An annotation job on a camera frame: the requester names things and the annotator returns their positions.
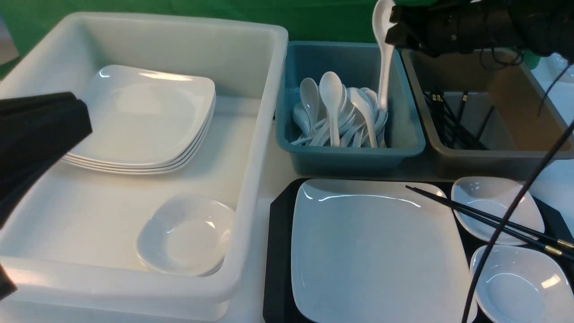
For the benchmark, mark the white bowl in tub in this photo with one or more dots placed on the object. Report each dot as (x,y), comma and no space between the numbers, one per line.
(187,235)

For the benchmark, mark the white spoon right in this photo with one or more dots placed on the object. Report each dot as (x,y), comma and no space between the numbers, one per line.
(363,104)

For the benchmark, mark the white small bowl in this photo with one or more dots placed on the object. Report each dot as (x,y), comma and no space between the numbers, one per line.
(494,195)
(521,285)

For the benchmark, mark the large white square plate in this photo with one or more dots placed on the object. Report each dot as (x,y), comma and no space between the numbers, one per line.
(376,252)

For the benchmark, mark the teal plastic bin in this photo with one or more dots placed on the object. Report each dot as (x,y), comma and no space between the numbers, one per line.
(357,65)

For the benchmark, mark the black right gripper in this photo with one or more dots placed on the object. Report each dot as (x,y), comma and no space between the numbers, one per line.
(452,26)

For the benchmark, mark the white spoon left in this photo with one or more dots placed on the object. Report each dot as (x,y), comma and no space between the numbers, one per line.
(310,98)

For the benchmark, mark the black chopsticks in bin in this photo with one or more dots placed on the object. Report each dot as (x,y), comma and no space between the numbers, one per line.
(461,118)

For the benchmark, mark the stack of white square plates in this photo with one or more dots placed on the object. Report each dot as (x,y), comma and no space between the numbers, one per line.
(144,122)

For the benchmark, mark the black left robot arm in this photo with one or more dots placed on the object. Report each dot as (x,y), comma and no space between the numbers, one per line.
(35,133)

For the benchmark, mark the black chopstick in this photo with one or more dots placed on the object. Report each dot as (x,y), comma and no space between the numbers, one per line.
(483,216)
(515,230)

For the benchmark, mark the large white plastic tub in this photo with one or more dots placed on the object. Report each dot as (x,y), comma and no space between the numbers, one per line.
(71,240)

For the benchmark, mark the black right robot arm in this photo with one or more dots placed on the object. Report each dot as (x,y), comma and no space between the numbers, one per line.
(543,27)

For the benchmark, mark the brown plastic bin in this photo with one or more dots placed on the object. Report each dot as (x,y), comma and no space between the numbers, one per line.
(524,127)

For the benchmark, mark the white soup spoon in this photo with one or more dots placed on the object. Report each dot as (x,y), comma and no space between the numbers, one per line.
(381,25)

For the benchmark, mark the green cloth backdrop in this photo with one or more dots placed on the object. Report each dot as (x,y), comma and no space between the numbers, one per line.
(28,21)

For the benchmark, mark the white spoon upright centre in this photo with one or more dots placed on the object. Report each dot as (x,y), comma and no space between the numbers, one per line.
(331,93)

